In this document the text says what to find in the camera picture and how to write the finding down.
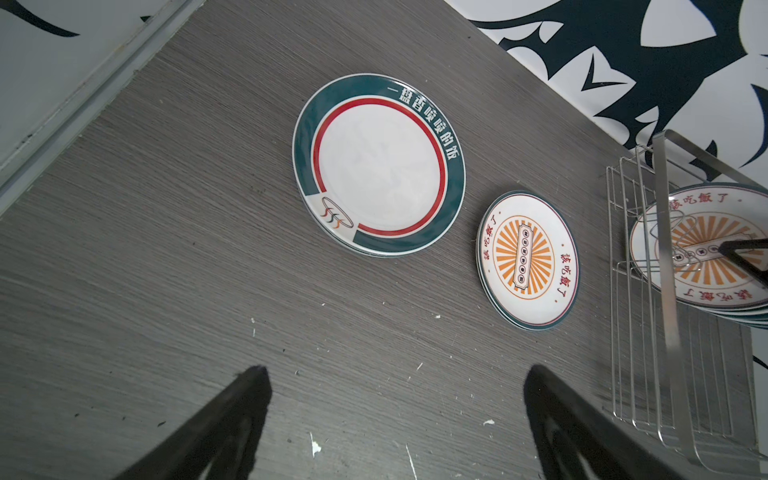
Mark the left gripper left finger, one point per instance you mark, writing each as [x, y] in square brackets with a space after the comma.
[219, 441]

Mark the white plate orange sunburst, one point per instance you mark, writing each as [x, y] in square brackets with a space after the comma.
[527, 261]

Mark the white plate green red band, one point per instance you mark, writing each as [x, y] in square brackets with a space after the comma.
[378, 165]

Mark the wire dish rack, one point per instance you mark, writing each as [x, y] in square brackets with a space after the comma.
[681, 375]

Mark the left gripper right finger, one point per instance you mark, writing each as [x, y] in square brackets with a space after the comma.
[573, 438]

